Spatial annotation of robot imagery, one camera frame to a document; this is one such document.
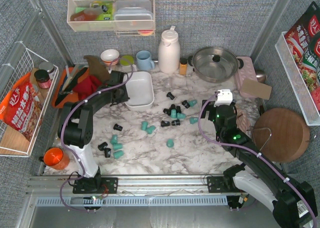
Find round wooden board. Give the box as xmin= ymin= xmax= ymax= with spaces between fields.
xmin=253 ymin=108 xmax=310 ymax=163

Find green label bottle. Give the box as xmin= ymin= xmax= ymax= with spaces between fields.
xmin=89 ymin=1 xmax=114 ymax=21

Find orange striped white bowl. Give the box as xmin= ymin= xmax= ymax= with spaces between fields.
xmin=100 ymin=49 xmax=120 ymax=66

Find black kitchen knife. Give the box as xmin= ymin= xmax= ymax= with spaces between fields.
xmin=55 ymin=66 xmax=88 ymax=105

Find red lid jar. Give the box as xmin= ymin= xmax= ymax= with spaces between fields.
xmin=34 ymin=69 xmax=52 ymax=89

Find brown cloth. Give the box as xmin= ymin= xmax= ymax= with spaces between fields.
xmin=83 ymin=55 xmax=110 ymax=83

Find wire hanger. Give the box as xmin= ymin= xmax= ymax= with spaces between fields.
xmin=251 ymin=127 xmax=272 ymax=151

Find white storage basket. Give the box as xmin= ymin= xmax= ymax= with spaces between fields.
xmin=123 ymin=71 xmax=155 ymax=112

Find steel lid jar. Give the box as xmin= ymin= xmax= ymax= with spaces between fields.
xmin=38 ymin=61 xmax=55 ymax=74

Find pink tray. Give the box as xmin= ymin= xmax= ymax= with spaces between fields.
xmin=234 ymin=56 xmax=258 ymax=98

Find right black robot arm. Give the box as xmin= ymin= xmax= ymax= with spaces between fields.
xmin=199 ymin=99 xmax=319 ymax=228

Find red cloth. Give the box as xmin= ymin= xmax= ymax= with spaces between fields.
xmin=72 ymin=75 xmax=102 ymax=100

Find yellow spice jar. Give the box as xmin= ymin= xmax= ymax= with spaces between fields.
xmin=179 ymin=57 xmax=188 ymax=76

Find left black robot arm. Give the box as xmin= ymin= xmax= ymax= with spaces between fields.
xmin=58 ymin=72 xmax=133 ymax=179

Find steel pot with lid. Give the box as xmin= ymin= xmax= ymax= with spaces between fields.
xmin=187 ymin=46 xmax=244 ymax=84

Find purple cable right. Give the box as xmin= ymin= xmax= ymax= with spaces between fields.
xmin=197 ymin=92 xmax=318 ymax=228

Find light blue mug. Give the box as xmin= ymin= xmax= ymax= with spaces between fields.
xmin=136 ymin=50 xmax=155 ymax=72

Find black capsule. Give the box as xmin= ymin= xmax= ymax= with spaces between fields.
xmin=166 ymin=92 xmax=176 ymax=100
xmin=113 ymin=123 xmax=123 ymax=131
xmin=171 ymin=119 xmax=181 ymax=126
xmin=181 ymin=100 xmax=191 ymax=109
xmin=98 ymin=142 xmax=108 ymax=151
xmin=160 ymin=120 xmax=171 ymax=128
xmin=104 ymin=148 xmax=111 ymax=158

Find clear wall shelf bin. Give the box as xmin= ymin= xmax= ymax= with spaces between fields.
xmin=67 ymin=0 xmax=156 ymax=36

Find clear plastic food containers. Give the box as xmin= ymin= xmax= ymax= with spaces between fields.
xmin=113 ymin=0 xmax=154 ymax=31

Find cardboard piece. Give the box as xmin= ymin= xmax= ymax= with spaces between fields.
xmin=240 ymin=78 xmax=272 ymax=100

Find green lid sugar jar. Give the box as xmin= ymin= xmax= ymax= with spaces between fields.
xmin=119 ymin=55 xmax=138 ymax=72

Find orange tray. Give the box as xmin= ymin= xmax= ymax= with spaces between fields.
xmin=51 ymin=67 xmax=89 ymax=109

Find white thermos jug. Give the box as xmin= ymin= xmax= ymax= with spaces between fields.
xmin=158 ymin=25 xmax=181 ymax=74

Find white handle knife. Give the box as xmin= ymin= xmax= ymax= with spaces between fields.
xmin=60 ymin=66 xmax=78 ymax=92

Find teal capsule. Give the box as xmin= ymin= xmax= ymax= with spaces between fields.
xmin=112 ymin=143 xmax=123 ymax=151
xmin=188 ymin=99 xmax=197 ymax=107
xmin=189 ymin=117 xmax=199 ymax=125
xmin=145 ymin=125 xmax=156 ymax=135
xmin=110 ymin=134 xmax=118 ymax=145
xmin=141 ymin=121 xmax=148 ymax=131
xmin=113 ymin=150 xmax=125 ymax=159
xmin=166 ymin=138 xmax=174 ymax=148

